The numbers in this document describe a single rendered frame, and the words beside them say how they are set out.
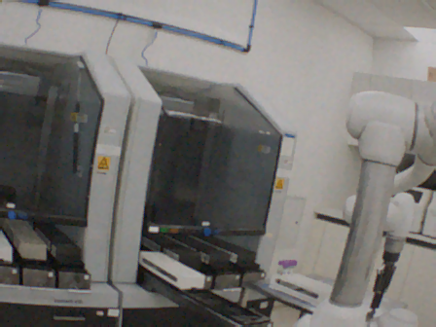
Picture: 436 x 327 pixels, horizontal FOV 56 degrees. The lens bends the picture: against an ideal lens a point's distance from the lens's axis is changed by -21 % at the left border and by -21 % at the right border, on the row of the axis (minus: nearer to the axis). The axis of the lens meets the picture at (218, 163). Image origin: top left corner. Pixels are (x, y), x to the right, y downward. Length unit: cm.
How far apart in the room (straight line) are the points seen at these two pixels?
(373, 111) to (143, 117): 91
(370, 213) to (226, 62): 240
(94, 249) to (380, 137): 109
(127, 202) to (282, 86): 223
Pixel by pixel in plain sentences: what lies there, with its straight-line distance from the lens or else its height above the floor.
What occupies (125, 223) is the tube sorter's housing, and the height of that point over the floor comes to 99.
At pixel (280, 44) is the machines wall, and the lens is 377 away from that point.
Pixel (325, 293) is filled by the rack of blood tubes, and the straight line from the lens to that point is 171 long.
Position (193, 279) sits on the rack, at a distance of 172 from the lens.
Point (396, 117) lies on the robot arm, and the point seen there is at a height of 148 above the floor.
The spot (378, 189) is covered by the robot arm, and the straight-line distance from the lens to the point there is 116.
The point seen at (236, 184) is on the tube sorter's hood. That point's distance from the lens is 204.
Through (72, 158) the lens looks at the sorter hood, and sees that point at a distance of 164.
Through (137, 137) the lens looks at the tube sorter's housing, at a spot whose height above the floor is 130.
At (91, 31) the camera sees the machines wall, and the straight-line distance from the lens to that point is 287.
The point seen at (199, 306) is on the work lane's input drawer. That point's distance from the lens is 160.
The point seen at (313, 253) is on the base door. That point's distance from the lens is 427.
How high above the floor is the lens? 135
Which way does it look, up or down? 3 degrees down
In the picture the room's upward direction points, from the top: 10 degrees clockwise
